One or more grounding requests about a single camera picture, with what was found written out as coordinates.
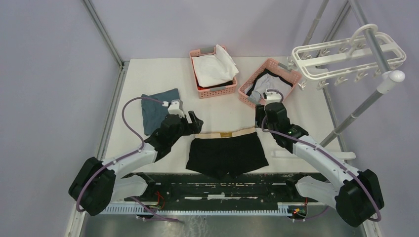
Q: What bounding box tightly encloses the white clip hanger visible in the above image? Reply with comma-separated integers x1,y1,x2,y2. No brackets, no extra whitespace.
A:
289,24,407,90

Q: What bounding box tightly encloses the light grey underwear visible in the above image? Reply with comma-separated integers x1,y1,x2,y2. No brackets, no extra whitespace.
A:
245,73,293,102

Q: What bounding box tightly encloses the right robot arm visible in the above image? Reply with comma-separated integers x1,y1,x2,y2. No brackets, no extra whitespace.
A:
255,102,384,227

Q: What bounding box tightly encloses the black underwear beige waistband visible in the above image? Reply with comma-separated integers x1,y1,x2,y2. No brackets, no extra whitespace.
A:
186,127,269,180

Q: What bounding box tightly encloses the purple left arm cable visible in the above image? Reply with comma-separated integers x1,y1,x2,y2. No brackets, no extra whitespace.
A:
76,96,171,213

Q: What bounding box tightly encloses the folded blue-grey cloth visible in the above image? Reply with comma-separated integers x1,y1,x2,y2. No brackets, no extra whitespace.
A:
141,88,180,136

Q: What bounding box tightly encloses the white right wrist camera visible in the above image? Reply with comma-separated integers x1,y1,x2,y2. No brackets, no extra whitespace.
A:
264,91,282,105

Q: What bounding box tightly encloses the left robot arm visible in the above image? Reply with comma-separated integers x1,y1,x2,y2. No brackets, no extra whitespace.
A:
68,111,204,216

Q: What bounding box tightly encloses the white crumpled cloth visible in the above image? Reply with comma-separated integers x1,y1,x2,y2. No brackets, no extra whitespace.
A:
191,44,239,88

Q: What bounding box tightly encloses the pink basket with underwear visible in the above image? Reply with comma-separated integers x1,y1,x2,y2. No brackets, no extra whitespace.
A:
239,58,302,108

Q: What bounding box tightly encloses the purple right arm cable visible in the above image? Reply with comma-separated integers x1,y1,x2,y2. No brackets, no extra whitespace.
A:
261,89,382,222

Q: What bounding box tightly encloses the metal drying rack stand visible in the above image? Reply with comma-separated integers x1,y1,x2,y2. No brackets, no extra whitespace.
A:
285,0,406,152

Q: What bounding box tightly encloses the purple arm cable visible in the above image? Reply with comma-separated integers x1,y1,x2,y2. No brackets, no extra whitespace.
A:
261,89,382,222
76,96,171,213

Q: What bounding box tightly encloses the pink basket with white cloth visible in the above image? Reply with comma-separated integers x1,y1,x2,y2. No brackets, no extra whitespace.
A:
189,46,238,99

